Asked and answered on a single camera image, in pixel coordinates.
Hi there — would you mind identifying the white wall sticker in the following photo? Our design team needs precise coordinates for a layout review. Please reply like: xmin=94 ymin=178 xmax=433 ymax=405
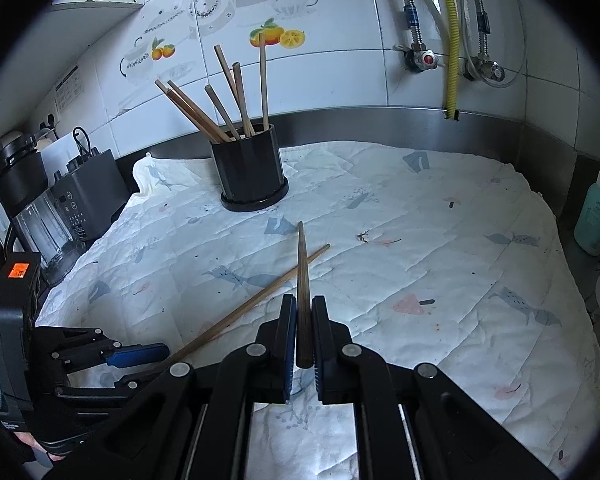
xmin=54 ymin=67 xmax=83 ymax=111

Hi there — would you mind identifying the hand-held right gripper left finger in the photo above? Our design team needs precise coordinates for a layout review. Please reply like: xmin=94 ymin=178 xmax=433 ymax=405
xmin=45 ymin=295 xmax=298 ymax=480

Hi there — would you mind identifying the tan wooden chopstick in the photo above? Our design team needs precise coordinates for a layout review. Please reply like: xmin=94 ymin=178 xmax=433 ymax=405
xmin=155 ymin=243 xmax=332 ymax=368

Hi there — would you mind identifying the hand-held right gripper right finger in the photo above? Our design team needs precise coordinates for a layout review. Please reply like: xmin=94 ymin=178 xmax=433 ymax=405
xmin=312 ymin=295 xmax=556 ymax=480

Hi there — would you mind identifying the yellow gas hose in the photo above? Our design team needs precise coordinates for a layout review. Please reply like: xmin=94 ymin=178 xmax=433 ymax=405
xmin=436 ymin=0 xmax=462 ymax=122

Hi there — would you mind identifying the teal pump bottle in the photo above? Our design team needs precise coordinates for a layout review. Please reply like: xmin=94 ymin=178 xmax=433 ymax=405
xmin=573 ymin=147 xmax=600 ymax=257

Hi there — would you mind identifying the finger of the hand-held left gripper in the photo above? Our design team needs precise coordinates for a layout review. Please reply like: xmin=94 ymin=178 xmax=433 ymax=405
xmin=50 ymin=326 xmax=171 ymax=369
xmin=55 ymin=367 xmax=167 ymax=401

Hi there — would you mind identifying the white wall shelf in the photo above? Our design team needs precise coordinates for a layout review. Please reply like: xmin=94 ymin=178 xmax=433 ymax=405
xmin=50 ymin=0 xmax=146 ymax=13

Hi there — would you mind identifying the black looped cable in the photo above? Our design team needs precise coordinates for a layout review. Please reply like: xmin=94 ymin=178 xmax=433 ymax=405
xmin=72 ymin=127 xmax=95 ymax=158

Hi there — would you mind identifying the dark brown wooden chopstick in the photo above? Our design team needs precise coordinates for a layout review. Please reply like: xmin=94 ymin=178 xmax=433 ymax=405
xmin=296 ymin=221 xmax=315 ymax=368

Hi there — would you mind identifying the white printed quilted cloth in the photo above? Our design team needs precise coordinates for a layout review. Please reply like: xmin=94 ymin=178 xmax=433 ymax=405
xmin=35 ymin=140 xmax=600 ymax=480

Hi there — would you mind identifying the metal valve with red handle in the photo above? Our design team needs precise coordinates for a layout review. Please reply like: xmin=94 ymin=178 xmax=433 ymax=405
xmin=395 ymin=42 xmax=440 ymax=72

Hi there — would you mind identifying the black chopstick holder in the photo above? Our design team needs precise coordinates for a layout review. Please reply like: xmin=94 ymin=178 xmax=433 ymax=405
xmin=210 ymin=124 xmax=290 ymax=212

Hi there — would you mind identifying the white appliance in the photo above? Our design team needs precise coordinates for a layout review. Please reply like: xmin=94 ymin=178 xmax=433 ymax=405
xmin=40 ymin=137 xmax=88 ymax=171

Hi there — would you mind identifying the grey blender appliance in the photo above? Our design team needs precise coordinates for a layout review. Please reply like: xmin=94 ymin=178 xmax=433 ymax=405
xmin=0 ymin=132 xmax=78 ymax=273

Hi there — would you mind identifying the bunch of wooden chopsticks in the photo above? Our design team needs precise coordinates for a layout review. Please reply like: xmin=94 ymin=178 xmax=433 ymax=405
xmin=154 ymin=31 xmax=271 ymax=143

